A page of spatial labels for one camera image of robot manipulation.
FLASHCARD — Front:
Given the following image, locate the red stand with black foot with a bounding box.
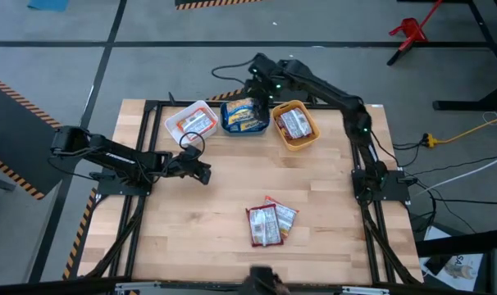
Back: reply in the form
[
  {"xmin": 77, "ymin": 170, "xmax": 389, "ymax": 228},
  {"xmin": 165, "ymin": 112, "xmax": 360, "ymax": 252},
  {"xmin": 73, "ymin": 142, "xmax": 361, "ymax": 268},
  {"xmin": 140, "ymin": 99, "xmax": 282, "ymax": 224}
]
[{"xmin": 386, "ymin": 0, "xmax": 445, "ymax": 66}]

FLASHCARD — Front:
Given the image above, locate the person's head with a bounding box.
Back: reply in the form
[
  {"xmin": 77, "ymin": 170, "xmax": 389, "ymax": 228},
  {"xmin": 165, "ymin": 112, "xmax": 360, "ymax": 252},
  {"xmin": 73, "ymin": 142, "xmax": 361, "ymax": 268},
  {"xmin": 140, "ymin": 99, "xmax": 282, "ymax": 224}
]
[{"xmin": 243, "ymin": 265, "xmax": 291, "ymax": 295}]

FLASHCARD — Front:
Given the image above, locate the white plastic bin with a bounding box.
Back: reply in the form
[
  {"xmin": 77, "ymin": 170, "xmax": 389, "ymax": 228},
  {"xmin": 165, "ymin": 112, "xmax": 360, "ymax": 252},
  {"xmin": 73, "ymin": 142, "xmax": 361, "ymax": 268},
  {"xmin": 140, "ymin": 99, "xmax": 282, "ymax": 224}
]
[{"xmin": 164, "ymin": 100, "xmax": 220, "ymax": 149}]

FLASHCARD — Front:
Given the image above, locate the black floor cable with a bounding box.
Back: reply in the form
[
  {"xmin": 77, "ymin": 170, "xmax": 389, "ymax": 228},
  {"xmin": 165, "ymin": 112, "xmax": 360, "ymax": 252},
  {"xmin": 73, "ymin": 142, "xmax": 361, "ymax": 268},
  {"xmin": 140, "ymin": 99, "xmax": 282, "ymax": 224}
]
[{"xmin": 391, "ymin": 130, "xmax": 497, "ymax": 234}]

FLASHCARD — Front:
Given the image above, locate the black furniture frame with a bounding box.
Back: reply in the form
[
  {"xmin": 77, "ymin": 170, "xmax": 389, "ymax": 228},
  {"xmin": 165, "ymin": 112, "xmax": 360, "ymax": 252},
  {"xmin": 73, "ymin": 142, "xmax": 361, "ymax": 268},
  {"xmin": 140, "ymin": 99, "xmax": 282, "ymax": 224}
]
[{"xmin": 414, "ymin": 227, "xmax": 497, "ymax": 295}]

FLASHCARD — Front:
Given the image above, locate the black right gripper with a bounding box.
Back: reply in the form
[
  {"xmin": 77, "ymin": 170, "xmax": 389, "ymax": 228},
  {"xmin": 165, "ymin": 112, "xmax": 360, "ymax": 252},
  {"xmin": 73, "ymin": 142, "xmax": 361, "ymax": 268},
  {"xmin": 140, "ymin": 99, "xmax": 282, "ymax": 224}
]
[{"xmin": 243, "ymin": 52, "xmax": 284, "ymax": 104}]

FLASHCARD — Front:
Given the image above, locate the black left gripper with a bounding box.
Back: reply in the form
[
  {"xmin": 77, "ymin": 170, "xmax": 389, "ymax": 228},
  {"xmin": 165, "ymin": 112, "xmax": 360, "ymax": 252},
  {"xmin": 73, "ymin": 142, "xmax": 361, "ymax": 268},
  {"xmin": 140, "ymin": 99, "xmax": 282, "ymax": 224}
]
[{"xmin": 168, "ymin": 145, "xmax": 212, "ymax": 186}]

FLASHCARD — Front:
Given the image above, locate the teal plastic bin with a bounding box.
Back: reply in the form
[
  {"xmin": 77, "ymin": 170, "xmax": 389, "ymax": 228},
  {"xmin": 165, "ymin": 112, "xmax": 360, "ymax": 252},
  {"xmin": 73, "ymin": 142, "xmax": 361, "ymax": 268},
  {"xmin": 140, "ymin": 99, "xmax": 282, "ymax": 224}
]
[{"xmin": 219, "ymin": 98, "xmax": 271, "ymax": 136}]

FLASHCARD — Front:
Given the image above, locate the yellow extension cable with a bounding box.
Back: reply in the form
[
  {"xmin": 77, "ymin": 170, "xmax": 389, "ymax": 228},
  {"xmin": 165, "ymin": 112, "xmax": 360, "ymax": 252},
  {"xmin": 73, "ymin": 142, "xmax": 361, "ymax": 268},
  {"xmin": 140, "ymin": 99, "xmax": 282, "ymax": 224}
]
[{"xmin": 420, "ymin": 111, "xmax": 497, "ymax": 149}]

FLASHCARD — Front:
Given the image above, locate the silver metal bracket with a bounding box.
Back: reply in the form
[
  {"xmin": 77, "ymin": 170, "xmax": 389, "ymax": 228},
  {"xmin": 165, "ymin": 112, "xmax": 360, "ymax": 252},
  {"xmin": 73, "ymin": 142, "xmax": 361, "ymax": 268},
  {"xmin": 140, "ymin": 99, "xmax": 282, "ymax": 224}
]
[
  {"xmin": 115, "ymin": 280, "xmax": 162, "ymax": 294},
  {"xmin": 340, "ymin": 285, "xmax": 391, "ymax": 295}
]

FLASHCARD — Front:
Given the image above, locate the yellow plastic bin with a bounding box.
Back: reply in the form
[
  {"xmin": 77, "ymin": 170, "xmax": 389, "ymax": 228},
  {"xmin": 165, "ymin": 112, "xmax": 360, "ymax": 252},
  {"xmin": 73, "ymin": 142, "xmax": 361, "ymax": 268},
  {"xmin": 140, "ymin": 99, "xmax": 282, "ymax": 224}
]
[{"xmin": 271, "ymin": 99, "xmax": 321, "ymax": 152}]

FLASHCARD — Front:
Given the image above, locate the blue Maruchan noodle pack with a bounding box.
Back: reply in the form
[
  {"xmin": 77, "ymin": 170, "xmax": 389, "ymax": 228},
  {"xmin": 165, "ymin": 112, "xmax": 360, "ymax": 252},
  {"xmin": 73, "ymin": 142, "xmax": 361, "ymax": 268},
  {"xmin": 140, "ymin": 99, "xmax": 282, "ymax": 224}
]
[
  {"xmin": 228, "ymin": 117, "xmax": 269, "ymax": 134},
  {"xmin": 225, "ymin": 98, "xmax": 267, "ymax": 125}
]

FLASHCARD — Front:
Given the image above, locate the black yellow hazard tape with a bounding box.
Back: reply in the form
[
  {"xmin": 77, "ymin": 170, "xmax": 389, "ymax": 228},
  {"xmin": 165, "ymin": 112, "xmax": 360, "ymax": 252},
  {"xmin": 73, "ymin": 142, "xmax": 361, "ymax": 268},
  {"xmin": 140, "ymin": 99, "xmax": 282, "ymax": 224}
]
[{"xmin": 62, "ymin": 187, "xmax": 98, "ymax": 282}]

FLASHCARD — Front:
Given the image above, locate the orange Maruchan noodle pack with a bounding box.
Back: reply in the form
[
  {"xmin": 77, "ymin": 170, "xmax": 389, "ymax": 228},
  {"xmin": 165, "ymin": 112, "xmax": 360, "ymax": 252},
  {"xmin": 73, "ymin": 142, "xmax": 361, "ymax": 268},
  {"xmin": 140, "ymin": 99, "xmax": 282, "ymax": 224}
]
[
  {"xmin": 176, "ymin": 107, "xmax": 217, "ymax": 143},
  {"xmin": 263, "ymin": 195, "xmax": 300, "ymax": 239}
]

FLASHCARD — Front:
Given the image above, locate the black mat with hazard stripes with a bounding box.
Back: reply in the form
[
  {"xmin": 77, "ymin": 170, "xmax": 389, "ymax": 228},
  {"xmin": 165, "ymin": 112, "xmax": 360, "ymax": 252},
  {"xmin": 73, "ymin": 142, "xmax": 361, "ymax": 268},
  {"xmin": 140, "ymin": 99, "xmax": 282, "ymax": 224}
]
[
  {"xmin": 0, "ymin": 71, "xmax": 92, "ymax": 202},
  {"xmin": 207, "ymin": 86, "xmax": 249, "ymax": 102},
  {"xmin": 174, "ymin": 0, "xmax": 266, "ymax": 11}
]

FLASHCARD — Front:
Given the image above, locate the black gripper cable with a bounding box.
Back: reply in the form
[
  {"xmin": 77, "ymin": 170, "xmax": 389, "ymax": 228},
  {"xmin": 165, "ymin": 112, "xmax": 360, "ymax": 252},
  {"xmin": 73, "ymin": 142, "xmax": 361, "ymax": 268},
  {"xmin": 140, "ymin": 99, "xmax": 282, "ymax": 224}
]
[{"xmin": 210, "ymin": 58, "xmax": 254, "ymax": 86}]

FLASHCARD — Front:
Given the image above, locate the blue floor mat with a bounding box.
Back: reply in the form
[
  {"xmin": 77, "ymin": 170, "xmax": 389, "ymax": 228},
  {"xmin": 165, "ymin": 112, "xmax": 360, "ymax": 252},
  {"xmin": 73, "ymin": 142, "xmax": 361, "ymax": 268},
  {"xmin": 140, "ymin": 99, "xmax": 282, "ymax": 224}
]
[{"xmin": 26, "ymin": 0, "xmax": 71, "ymax": 12}]

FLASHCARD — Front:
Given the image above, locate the black desk leg frame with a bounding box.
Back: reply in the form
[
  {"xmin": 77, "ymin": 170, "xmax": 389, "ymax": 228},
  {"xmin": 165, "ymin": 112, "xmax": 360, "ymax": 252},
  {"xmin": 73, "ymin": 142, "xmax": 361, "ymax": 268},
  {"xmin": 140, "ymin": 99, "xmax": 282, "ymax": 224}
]
[{"xmin": 395, "ymin": 0, "xmax": 497, "ymax": 111}]

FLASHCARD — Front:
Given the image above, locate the black aluminium table frame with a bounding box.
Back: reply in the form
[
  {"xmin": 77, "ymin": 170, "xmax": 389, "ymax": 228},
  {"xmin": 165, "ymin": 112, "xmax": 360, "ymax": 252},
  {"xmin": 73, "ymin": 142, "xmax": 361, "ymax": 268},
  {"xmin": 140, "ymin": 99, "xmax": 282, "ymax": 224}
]
[{"xmin": 63, "ymin": 92, "xmax": 422, "ymax": 290}]

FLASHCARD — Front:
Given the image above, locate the white printed poster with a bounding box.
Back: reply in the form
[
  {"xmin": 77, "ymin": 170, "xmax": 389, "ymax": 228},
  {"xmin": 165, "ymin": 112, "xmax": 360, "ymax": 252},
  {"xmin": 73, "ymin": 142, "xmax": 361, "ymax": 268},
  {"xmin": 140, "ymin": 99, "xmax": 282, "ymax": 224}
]
[{"xmin": 418, "ymin": 225, "xmax": 486, "ymax": 293}]

